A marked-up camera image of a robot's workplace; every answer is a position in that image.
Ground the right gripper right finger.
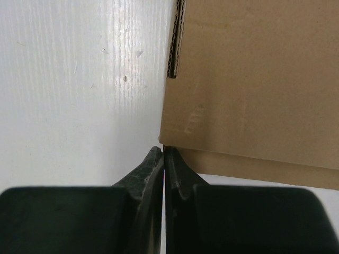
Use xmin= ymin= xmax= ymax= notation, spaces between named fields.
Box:
xmin=164 ymin=147 xmax=335 ymax=253

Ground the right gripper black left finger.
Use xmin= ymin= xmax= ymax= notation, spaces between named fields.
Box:
xmin=1 ymin=147 xmax=164 ymax=253

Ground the brown cardboard box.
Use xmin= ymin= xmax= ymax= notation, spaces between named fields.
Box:
xmin=159 ymin=1 xmax=338 ymax=190

